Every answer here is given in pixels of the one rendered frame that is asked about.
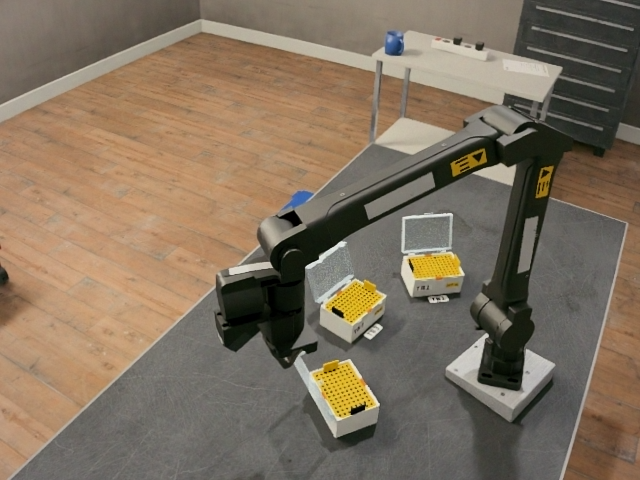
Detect white pipette tip box with clear lid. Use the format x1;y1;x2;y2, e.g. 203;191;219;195
401;213;464;297

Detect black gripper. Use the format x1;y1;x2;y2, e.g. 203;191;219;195
257;300;318;369

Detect yellow pipette tip rack plate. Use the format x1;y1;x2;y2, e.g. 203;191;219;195
407;254;462;279
312;360;377;418
325;280;383;324

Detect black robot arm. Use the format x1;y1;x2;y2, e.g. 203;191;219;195
214;105;574;391

